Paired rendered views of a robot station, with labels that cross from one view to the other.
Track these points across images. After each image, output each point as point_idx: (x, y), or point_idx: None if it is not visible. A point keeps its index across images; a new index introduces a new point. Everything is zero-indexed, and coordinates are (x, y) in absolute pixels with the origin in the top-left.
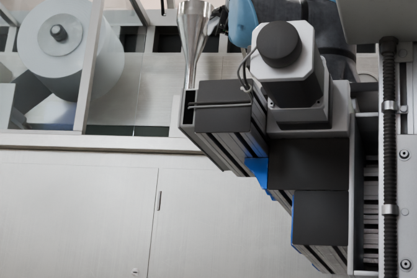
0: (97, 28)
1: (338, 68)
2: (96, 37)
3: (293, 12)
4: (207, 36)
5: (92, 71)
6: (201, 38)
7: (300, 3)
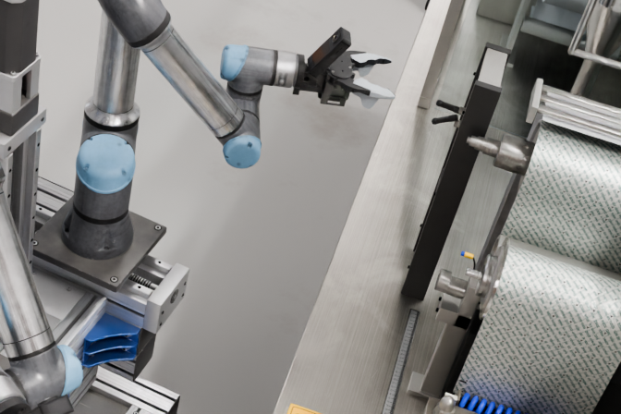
0: None
1: (67, 214)
2: None
3: (79, 146)
4: (607, 30)
5: (447, 31)
6: (593, 32)
7: (83, 141)
